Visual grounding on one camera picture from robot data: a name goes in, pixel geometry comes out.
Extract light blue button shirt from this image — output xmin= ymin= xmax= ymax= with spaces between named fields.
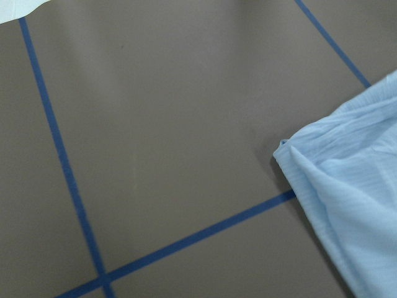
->
xmin=274 ymin=73 xmax=396 ymax=297

